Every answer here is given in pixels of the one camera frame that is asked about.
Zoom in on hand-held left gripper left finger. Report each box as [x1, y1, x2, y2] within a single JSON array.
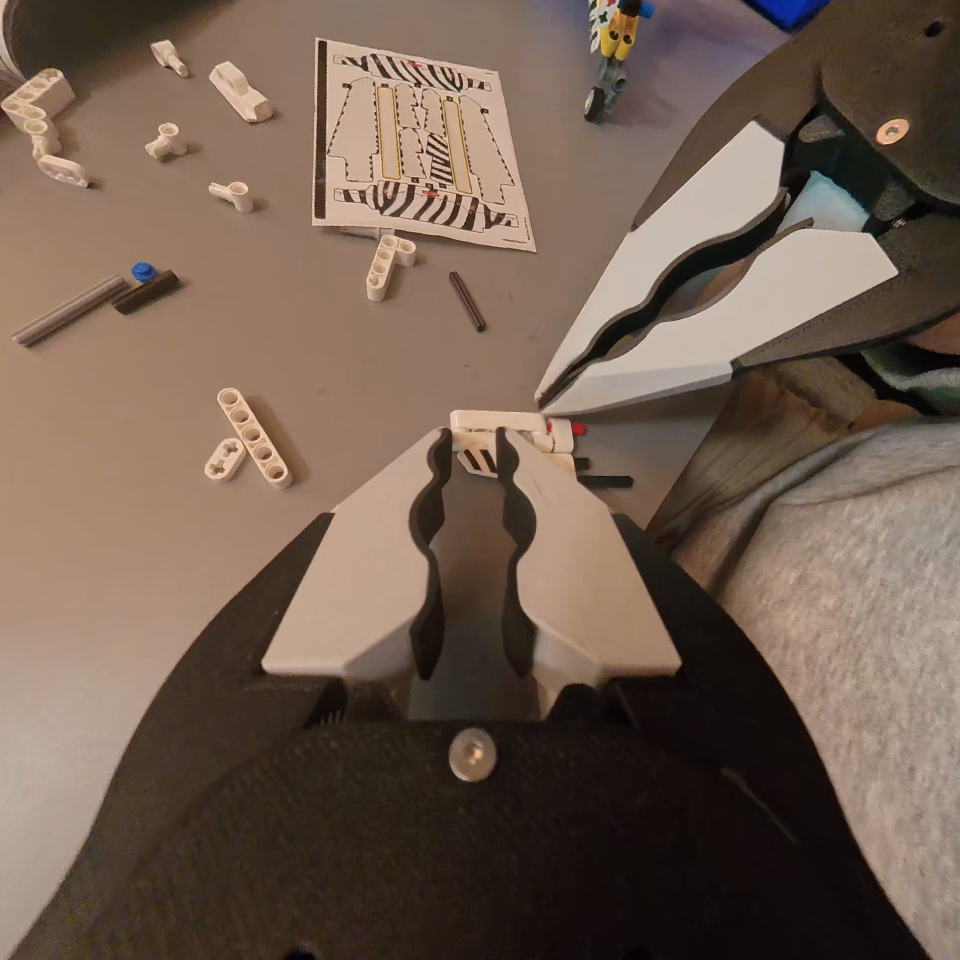
[[261, 426, 456, 690]]

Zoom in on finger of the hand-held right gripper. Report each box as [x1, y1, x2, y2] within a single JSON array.
[[541, 217, 900, 417], [535, 120, 794, 408]]

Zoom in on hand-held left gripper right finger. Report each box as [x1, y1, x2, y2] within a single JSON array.
[[495, 427, 683, 715]]

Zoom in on white zebra-striped lego assembly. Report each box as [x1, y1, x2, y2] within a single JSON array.
[[450, 408, 635, 490]]

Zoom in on person's right forearm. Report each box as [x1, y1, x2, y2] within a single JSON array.
[[858, 318, 960, 421]]

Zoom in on white five-hole lego beam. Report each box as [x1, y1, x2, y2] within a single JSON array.
[[216, 387, 294, 491]]

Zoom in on small white two-hole lego beam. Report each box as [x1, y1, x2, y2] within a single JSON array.
[[203, 437, 248, 483]]

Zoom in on yellow and white lego vehicle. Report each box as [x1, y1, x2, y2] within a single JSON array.
[[583, 0, 658, 126]]

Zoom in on black lego axle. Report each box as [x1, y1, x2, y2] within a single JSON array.
[[447, 270, 488, 334]]

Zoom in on white L-shaped lego beam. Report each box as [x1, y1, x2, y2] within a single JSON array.
[[365, 233, 419, 304]]

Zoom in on black lego piece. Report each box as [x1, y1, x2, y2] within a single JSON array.
[[112, 269, 182, 317]]

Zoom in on grey lego axle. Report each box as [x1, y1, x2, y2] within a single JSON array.
[[11, 274, 129, 349]]

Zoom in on large white lego panel piece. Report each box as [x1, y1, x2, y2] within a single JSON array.
[[207, 60, 276, 126]]

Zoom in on white T-shaped lego connector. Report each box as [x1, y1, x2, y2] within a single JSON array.
[[144, 121, 189, 163]]

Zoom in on white thin lego liftarm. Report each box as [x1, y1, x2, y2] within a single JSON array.
[[36, 153, 93, 189]]

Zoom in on white angled lego beam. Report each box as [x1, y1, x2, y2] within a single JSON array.
[[0, 67, 77, 127]]

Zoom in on blue plastic bin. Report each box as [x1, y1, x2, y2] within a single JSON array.
[[738, 0, 835, 33]]

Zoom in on person's grey sweatpants leg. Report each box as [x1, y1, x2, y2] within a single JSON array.
[[669, 420, 960, 960]]

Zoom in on zebra sticker sheet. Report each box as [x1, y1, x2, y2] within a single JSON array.
[[311, 37, 539, 255]]

